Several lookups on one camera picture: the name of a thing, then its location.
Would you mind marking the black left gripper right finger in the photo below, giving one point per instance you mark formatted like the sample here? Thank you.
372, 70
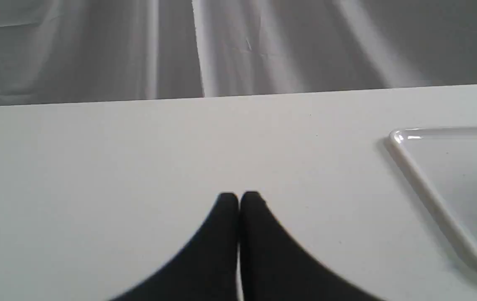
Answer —
274, 267

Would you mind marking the white rectangular plastic tray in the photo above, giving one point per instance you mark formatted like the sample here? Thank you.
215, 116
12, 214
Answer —
441, 166

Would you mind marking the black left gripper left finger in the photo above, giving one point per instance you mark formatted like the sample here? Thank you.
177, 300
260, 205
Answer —
205, 269

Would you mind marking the grey fabric backdrop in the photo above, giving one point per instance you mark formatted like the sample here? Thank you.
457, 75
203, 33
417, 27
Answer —
60, 51

